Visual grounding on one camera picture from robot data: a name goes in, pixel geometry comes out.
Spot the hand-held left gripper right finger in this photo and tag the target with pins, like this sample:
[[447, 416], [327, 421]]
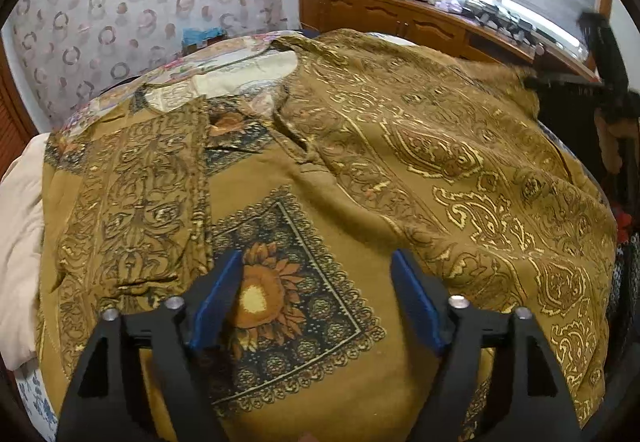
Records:
[[417, 302]]

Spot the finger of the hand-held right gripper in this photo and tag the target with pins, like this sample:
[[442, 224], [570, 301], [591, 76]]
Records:
[[560, 82], [605, 52]]

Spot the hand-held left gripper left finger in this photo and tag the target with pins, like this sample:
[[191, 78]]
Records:
[[220, 302]]

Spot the mustard patterned shirt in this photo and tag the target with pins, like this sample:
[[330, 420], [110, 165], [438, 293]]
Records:
[[350, 147]]

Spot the person's right hand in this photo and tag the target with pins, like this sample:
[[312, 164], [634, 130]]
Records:
[[610, 142]]

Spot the red cloth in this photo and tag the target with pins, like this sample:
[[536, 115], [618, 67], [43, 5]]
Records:
[[623, 224]]

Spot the scale patterned bag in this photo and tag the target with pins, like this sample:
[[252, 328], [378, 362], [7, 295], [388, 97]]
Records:
[[625, 282]]

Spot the wooden cabinet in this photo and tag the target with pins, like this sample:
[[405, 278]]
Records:
[[380, 17]]

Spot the white blue floral blanket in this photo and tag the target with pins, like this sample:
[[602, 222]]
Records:
[[37, 407]]

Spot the beige pillow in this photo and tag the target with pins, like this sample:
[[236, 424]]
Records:
[[20, 232]]

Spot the pink floral quilt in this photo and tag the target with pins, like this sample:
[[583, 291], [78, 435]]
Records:
[[200, 64]]

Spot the teal cloth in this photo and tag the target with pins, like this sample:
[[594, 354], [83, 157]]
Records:
[[200, 37]]

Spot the wooden door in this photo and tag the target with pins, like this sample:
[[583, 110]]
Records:
[[12, 122]]

